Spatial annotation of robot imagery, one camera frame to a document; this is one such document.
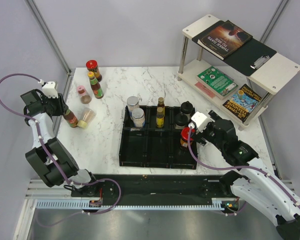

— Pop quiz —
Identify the yellow-cap sauce bottle front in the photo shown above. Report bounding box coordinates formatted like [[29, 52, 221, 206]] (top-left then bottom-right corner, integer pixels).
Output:
[[63, 108, 79, 128]]

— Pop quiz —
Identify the red-lid sauce jar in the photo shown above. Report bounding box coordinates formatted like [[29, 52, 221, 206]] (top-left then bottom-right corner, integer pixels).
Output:
[[180, 126, 195, 151], [85, 59, 103, 82]]

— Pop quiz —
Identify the black-lid pepper shaker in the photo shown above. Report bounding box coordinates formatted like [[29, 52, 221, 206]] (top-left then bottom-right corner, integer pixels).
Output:
[[174, 113, 189, 130], [180, 101, 194, 121]]

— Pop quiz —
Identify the yellow-cap sauce bottle tall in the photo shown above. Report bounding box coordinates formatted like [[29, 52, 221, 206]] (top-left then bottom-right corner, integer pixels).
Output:
[[87, 71, 104, 99]]

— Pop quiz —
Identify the small brown-lid jar edge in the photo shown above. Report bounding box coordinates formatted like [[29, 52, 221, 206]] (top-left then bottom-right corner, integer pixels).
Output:
[[156, 107, 165, 128]]

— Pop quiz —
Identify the black six-compartment plastic tray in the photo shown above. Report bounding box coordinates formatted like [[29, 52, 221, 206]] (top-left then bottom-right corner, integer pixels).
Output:
[[118, 105, 197, 170]]

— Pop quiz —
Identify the silver-lid salt jar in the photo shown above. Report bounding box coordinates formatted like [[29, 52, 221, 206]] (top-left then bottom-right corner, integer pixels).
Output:
[[126, 96, 140, 119]]

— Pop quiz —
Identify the brown-lid spice jar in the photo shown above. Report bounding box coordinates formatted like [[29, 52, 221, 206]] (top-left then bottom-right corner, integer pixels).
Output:
[[131, 108, 146, 128]]

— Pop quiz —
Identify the small yellow-label brown bottle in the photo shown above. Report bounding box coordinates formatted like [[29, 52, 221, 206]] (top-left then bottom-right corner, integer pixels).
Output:
[[157, 97, 165, 111]]

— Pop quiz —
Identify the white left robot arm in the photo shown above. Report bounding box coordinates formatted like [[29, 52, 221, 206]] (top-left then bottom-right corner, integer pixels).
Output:
[[20, 89, 100, 197]]

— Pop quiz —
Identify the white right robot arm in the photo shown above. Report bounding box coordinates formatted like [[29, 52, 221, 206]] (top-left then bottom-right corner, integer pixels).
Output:
[[188, 111, 300, 240]]

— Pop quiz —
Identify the pink-lid spice shaker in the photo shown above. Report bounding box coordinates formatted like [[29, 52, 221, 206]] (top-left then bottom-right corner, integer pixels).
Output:
[[76, 85, 92, 104]]

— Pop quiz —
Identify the yellow-lid clear spice shaker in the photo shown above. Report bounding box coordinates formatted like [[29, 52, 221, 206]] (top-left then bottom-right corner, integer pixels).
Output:
[[77, 107, 96, 129]]

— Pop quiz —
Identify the colourful Treehouse book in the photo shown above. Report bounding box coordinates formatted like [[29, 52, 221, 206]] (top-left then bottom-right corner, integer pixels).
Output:
[[222, 84, 262, 123]]

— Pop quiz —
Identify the pink flat booklet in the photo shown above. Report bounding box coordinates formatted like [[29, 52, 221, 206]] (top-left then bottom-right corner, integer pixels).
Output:
[[195, 82, 215, 98]]

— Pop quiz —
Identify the green paperback book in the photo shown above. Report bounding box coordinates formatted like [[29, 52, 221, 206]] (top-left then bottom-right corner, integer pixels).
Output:
[[196, 66, 238, 100]]

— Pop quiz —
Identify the black clipboard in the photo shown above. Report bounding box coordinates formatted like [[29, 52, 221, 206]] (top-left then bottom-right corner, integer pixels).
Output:
[[192, 20, 277, 77]]

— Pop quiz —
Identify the white two-tier shelf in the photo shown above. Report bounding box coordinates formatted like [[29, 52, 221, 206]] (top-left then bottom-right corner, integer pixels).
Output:
[[178, 14, 300, 129]]

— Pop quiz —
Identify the dark Three Days book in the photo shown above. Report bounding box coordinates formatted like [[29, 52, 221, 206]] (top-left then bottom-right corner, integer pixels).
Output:
[[196, 20, 253, 60]]

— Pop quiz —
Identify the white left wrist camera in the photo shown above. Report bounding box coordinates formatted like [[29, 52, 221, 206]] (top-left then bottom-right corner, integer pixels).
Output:
[[41, 81, 59, 99]]

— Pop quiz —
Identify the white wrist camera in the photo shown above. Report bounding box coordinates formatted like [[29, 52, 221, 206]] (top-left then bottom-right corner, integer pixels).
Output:
[[41, 81, 59, 99], [188, 111, 213, 133]]

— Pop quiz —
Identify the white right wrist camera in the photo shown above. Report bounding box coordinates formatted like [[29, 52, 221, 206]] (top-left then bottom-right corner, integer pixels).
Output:
[[188, 111, 213, 133]]

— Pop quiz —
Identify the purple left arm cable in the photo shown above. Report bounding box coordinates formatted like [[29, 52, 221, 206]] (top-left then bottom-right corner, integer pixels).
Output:
[[0, 73, 122, 227]]

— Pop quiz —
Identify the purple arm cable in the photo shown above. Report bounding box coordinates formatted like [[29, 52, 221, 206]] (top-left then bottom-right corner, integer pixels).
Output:
[[187, 126, 300, 221], [0, 73, 122, 227]]

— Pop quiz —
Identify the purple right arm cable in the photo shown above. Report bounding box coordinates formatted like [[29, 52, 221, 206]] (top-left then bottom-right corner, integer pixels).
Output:
[[187, 126, 300, 221]]

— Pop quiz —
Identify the aluminium corner frame post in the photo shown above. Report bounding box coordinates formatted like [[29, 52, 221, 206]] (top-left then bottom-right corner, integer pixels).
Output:
[[25, 0, 72, 76]]

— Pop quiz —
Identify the white slotted cable duct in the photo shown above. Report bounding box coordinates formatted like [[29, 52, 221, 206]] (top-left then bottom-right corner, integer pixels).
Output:
[[35, 199, 238, 211]]

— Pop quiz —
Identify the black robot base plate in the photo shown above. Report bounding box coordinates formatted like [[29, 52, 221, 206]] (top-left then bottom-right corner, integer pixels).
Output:
[[69, 172, 250, 201]]

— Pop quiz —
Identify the right aluminium frame post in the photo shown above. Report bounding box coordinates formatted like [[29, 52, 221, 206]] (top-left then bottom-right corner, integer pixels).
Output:
[[259, 0, 290, 44]]

